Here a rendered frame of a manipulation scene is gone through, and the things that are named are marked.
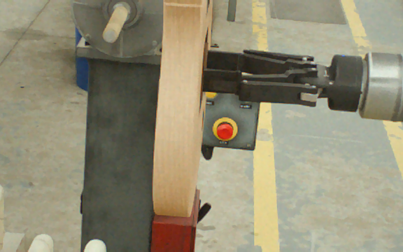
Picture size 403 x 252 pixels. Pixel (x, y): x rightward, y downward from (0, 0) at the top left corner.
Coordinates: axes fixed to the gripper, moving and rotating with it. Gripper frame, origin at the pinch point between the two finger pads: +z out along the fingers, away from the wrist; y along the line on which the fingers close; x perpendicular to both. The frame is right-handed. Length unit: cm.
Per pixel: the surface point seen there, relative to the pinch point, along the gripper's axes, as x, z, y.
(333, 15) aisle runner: -148, -70, 566
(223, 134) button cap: -49, -2, 93
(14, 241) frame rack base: -35.3, 28.5, 11.0
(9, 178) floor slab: -146, 91, 247
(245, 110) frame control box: -43, -7, 96
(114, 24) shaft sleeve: -19, 24, 79
